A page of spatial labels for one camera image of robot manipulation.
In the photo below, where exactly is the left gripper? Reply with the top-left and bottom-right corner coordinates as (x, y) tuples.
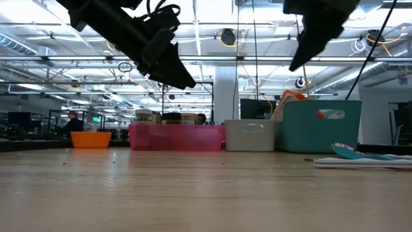
(106, 12), (197, 91)

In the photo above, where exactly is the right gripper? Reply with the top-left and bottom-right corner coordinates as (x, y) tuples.
(283, 0), (361, 73)

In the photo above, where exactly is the black-lid orange spice jar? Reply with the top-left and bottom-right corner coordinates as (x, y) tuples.
(162, 112), (182, 126)

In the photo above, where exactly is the white-lid spice jar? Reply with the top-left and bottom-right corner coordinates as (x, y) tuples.
(135, 108), (154, 125)

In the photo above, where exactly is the orange ramen packet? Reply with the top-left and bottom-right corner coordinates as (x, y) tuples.
(271, 89), (307, 123)

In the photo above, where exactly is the silver iridescent fork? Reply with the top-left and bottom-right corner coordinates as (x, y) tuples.
(382, 154), (412, 161)

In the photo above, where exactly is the long ceiling light strip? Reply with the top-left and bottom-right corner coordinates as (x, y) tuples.
(0, 55), (412, 63)

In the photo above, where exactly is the white pillar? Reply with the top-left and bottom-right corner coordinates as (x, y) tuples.
(213, 66), (241, 125)

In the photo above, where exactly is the pink plastic tray bin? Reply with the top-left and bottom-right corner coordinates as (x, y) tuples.
(128, 123), (225, 152)

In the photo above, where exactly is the small grey plastic bin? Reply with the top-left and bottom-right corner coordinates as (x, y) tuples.
(224, 119), (276, 153)

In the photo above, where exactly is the teal plastic bin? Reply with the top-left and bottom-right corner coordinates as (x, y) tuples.
(275, 100), (363, 154)

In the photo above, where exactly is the orange plastic bowl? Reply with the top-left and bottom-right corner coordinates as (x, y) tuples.
(70, 131), (113, 149)

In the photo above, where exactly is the black office chair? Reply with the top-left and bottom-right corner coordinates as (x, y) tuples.
(388, 102), (412, 146)

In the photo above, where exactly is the small black monitor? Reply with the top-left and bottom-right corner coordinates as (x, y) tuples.
(6, 111), (32, 124)

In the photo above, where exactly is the black metal stand frame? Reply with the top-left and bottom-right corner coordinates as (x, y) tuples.
(162, 80), (215, 125)

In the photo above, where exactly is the silver ventilation duct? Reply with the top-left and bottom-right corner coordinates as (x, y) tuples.
(314, 48), (412, 94)

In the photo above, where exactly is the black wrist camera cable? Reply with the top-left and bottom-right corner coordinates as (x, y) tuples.
(140, 2), (182, 33)

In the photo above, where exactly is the black aluminium frame rail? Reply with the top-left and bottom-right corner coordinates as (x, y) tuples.
(0, 139), (131, 153)

